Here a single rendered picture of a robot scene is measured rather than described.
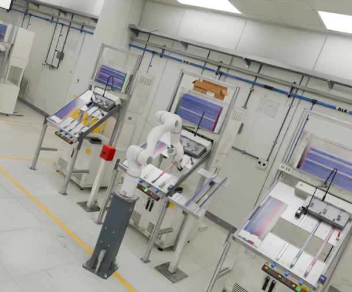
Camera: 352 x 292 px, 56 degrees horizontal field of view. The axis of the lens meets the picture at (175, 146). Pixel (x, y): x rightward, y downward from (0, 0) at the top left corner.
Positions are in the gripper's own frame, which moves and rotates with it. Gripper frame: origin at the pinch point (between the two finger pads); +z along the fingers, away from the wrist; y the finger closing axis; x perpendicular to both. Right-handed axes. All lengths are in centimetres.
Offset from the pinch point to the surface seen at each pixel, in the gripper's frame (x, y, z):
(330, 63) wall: -241, -34, 45
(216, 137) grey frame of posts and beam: -48.7, -9.2, -2.6
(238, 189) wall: -73, 7, 160
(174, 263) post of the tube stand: 71, -42, 39
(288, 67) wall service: -208, 5, 39
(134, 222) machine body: 64, 33, 54
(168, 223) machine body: 44, -8, 41
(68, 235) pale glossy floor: 118, 43, -3
